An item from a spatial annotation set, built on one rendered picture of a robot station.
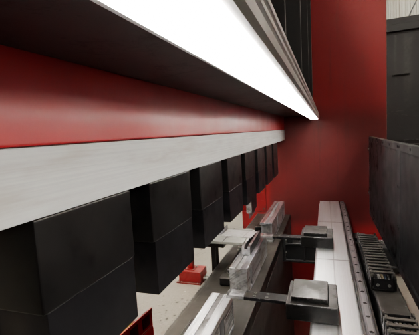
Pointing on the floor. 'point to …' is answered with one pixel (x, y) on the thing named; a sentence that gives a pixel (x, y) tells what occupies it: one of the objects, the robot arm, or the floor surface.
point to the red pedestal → (192, 274)
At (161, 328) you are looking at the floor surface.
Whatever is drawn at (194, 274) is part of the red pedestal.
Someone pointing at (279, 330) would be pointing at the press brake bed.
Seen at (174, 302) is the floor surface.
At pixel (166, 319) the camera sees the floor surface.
